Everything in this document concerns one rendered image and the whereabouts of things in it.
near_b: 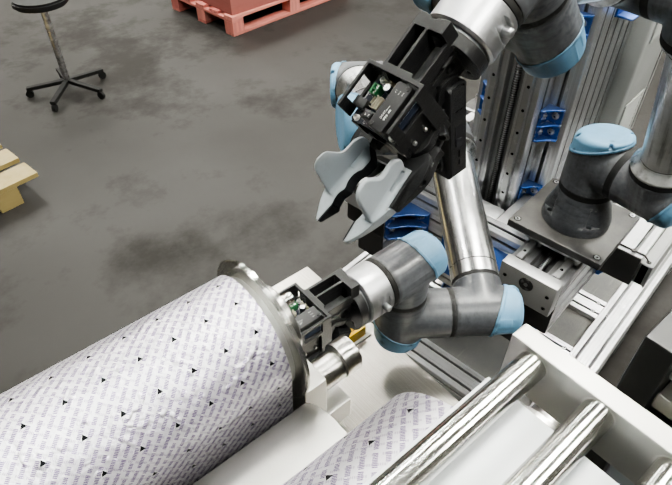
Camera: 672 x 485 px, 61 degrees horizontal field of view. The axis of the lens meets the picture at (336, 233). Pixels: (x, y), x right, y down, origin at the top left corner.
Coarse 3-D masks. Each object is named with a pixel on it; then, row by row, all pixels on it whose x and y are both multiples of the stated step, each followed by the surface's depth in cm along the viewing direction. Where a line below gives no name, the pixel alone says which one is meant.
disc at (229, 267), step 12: (228, 264) 53; (240, 264) 51; (240, 276) 52; (252, 276) 50; (252, 288) 51; (264, 288) 49; (264, 300) 50; (276, 300) 49; (276, 312) 48; (288, 324) 48; (288, 336) 49; (300, 348) 48; (300, 360) 49; (300, 372) 50; (300, 384) 52; (300, 396) 54
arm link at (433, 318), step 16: (432, 288) 87; (432, 304) 84; (448, 304) 84; (384, 320) 83; (400, 320) 82; (416, 320) 83; (432, 320) 83; (448, 320) 83; (384, 336) 85; (400, 336) 84; (416, 336) 85; (432, 336) 85; (448, 336) 85; (400, 352) 87
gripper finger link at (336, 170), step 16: (352, 144) 56; (368, 144) 57; (320, 160) 55; (336, 160) 56; (352, 160) 57; (368, 160) 57; (320, 176) 56; (336, 176) 57; (352, 176) 57; (336, 192) 58; (352, 192) 58; (320, 208) 58; (336, 208) 58
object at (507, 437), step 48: (528, 336) 28; (480, 384) 28; (528, 384) 27; (576, 384) 26; (432, 432) 25; (480, 432) 25; (528, 432) 27; (576, 432) 24; (624, 432) 25; (384, 480) 23; (432, 480) 25; (480, 480) 25; (528, 480) 23; (576, 480) 25
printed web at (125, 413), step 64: (192, 320) 47; (256, 320) 48; (64, 384) 43; (128, 384) 43; (192, 384) 45; (256, 384) 48; (0, 448) 39; (64, 448) 40; (128, 448) 42; (192, 448) 46; (384, 448) 30
